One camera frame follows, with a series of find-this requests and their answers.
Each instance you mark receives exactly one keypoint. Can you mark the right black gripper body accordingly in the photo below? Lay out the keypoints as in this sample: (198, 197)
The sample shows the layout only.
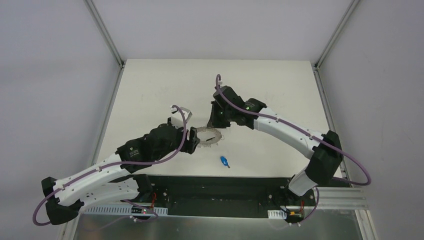
(217, 113)

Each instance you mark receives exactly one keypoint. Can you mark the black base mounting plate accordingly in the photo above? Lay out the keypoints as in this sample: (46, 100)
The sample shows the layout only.
(228, 197)

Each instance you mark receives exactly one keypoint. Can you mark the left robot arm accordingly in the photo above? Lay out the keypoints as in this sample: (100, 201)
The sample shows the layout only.
(115, 178)

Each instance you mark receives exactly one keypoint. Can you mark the aluminium frame post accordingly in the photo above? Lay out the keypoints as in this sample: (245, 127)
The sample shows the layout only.
(103, 30)
(337, 33)

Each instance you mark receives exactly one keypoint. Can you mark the metal disc with keyrings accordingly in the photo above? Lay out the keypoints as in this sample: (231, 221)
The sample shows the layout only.
(208, 137)

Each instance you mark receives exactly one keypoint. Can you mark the blue-headed key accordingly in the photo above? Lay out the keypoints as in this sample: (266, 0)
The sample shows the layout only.
(224, 161)

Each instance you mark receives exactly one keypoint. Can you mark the right aluminium frame post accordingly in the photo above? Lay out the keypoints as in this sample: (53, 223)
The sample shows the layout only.
(337, 33)

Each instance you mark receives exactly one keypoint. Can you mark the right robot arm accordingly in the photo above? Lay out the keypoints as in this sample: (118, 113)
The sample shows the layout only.
(321, 149)

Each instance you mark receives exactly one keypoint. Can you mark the left aluminium frame post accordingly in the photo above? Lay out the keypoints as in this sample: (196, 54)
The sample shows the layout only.
(103, 30)

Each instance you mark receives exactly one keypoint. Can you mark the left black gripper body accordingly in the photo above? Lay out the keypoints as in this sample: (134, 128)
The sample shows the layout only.
(191, 140)

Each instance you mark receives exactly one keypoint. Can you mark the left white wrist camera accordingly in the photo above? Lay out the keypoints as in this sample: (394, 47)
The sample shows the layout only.
(179, 115)

